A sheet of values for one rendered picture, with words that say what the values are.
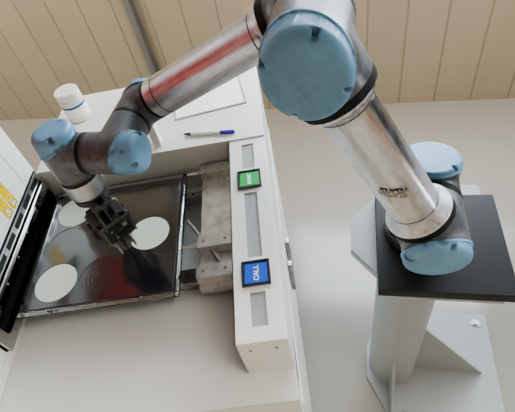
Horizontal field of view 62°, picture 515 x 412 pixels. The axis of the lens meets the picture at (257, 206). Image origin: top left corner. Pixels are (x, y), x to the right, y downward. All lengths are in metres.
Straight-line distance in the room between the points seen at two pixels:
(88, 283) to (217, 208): 0.35
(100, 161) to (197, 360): 0.45
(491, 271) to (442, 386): 0.83
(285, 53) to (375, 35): 2.06
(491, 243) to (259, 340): 0.56
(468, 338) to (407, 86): 1.50
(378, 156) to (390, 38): 1.97
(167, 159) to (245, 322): 0.55
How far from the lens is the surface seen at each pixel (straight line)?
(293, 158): 2.45
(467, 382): 1.79
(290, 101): 0.53
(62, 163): 0.81
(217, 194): 1.11
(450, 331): 1.86
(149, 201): 1.13
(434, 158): 0.87
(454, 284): 0.97
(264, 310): 0.80
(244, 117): 1.18
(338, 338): 1.81
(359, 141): 0.60
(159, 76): 0.79
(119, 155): 0.74
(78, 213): 1.20
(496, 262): 1.02
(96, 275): 1.05
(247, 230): 0.91
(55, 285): 1.09
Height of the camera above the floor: 1.66
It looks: 48 degrees down
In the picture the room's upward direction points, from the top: 14 degrees counter-clockwise
